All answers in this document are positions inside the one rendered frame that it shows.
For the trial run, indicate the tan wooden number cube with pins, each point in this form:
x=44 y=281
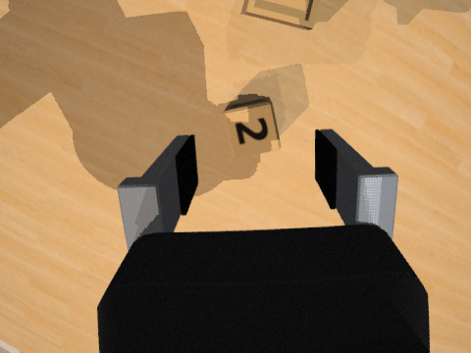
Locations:
x=252 y=127

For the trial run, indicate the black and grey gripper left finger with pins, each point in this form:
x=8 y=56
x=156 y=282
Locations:
x=155 y=201

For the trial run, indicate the tan wooden tray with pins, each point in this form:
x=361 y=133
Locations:
x=298 y=13

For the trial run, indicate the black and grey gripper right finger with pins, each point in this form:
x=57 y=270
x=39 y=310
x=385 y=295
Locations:
x=362 y=194

